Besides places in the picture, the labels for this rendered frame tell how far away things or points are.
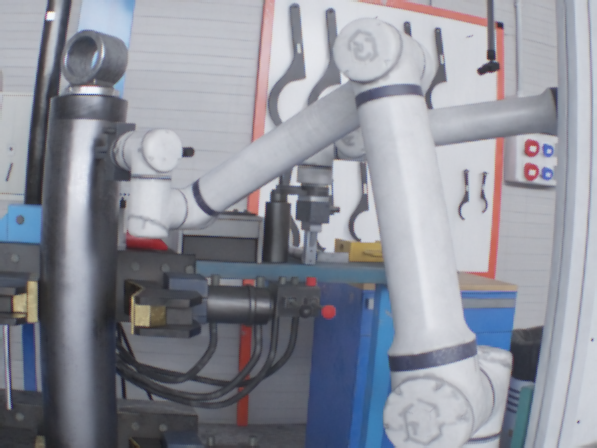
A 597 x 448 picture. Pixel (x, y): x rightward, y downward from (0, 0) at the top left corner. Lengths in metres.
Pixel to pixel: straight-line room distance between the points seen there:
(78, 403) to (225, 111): 2.40
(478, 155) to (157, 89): 1.84
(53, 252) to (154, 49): 2.27
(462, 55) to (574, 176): 3.19
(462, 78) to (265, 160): 3.02
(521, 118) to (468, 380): 0.70
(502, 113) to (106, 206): 0.95
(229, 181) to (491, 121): 0.59
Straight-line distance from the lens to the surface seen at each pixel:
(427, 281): 1.23
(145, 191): 1.55
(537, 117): 1.73
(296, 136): 1.51
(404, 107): 1.27
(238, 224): 2.17
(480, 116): 1.72
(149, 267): 2.14
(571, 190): 1.35
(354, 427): 3.09
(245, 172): 1.57
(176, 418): 2.24
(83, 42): 1.99
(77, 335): 1.89
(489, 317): 3.24
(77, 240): 1.86
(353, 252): 2.47
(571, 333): 1.38
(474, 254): 4.49
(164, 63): 4.00
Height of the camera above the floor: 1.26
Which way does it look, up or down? 2 degrees down
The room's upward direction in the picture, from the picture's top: 4 degrees clockwise
